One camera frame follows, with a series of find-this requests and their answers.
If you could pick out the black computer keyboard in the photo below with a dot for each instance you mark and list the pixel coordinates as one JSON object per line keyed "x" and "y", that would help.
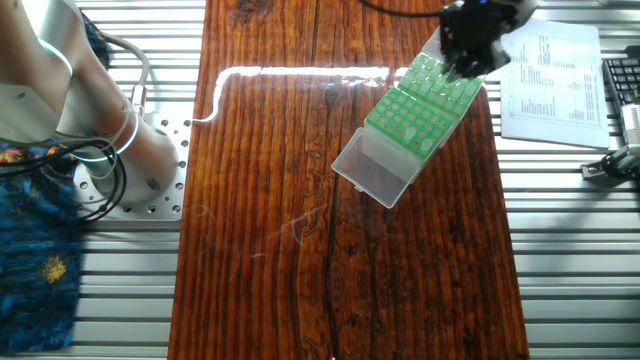
{"x": 622, "y": 75}

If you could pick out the brown wooden board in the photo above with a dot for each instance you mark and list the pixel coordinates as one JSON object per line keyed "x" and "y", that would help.
{"x": 280, "y": 300}

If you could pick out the white grey box device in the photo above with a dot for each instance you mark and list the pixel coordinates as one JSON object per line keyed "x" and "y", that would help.
{"x": 632, "y": 125}

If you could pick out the small grey mounted device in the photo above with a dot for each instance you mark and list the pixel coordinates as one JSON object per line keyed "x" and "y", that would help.
{"x": 600, "y": 172}

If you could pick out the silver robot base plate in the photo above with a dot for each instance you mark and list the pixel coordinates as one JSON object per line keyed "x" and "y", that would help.
{"x": 172, "y": 200}

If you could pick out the clear box green tip rack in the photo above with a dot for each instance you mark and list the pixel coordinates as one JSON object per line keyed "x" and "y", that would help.
{"x": 372, "y": 167}
{"x": 461, "y": 107}

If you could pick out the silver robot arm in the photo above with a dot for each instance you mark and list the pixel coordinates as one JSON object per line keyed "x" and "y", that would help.
{"x": 45, "y": 85}

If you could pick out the white printed paper sheet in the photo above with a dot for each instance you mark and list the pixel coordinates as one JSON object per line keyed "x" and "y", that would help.
{"x": 585, "y": 115}

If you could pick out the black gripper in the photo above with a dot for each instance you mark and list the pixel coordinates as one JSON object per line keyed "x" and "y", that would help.
{"x": 472, "y": 25}

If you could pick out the blue painted cloth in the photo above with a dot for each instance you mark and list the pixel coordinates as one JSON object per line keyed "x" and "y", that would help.
{"x": 35, "y": 280}

